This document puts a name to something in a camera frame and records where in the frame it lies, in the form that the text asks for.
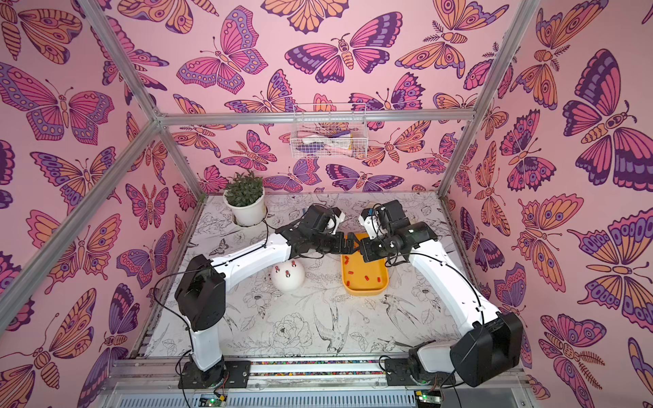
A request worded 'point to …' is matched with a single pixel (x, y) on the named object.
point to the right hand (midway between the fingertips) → (364, 248)
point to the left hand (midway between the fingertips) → (356, 246)
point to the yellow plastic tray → (361, 278)
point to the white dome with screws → (287, 276)
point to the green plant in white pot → (246, 196)
